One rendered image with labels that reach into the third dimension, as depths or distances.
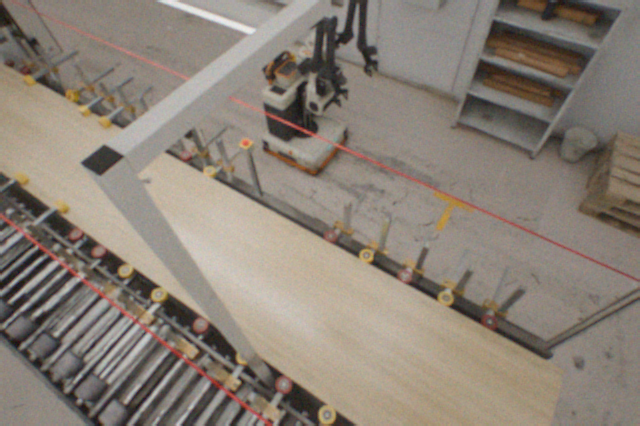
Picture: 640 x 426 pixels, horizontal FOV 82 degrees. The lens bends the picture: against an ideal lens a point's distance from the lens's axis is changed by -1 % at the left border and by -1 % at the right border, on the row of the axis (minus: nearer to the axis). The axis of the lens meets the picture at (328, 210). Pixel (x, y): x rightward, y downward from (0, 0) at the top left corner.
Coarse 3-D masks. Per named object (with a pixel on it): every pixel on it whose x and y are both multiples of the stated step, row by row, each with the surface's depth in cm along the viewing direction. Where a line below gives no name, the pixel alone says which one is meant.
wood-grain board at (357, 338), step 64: (0, 64) 337; (0, 128) 288; (64, 128) 287; (64, 192) 252; (192, 192) 250; (128, 256) 223; (192, 256) 223; (256, 256) 223; (320, 256) 222; (256, 320) 201; (320, 320) 200; (384, 320) 200; (448, 320) 200; (320, 384) 182; (384, 384) 182; (448, 384) 182; (512, 384) 181
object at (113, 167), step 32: (288, 0) 92; (320, 0) 85; (256, 32) 77; (288, 32) 80; (224, 64) 71; (256, 64) 76; (192, 96) 66; (224, 96) 72; (128, 128) 61; (160, 128) 62; (96, 160) 57; (128, 160) 59; (128, 192) 62; (160, 224) 72; (160, 256) 80; (192, 288) 92; (224, 320) 116; (256, 352) 158
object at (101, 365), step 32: (128, 288) 218; (64, 320) 221; (96, 320) 232; (160, 320) 220; (32, 352) 210; (64, 352) 221; (128, 352) 221; (64, 384) 201; (128, 384) 200; (192, 384) 200; (224, 384) 200; (256, 384) 188; (96, 416) 192; (128, 416) 202; (192, 416) 191; (288, 416) 191
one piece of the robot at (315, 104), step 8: (304, 48) 285; (304, 56) 284; (312, 88) 311; (328, 88) 322; (312, 96) 315; (320, 96) 316; (328, 96) 321; (312, 104) 322; (320, 104) 317; (312, 112) 330; (320, 112) 325
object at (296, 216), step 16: (64, 96) 348; (80, 96) 340; (96, 112) 331; (176, 144) 304; (224, 176) 284; (240, 192) 281; (272, 208) 270; (288, 208) 266; (304, 224) 260; (320, 224) 258; (352, 240) 251; (384, 256) 244; (384, 272) 245; (416, 288) 237; (432, 288) 231; (464, 304) 225; (512, 336) 215; (528, 336) 214; (544, 352) 209
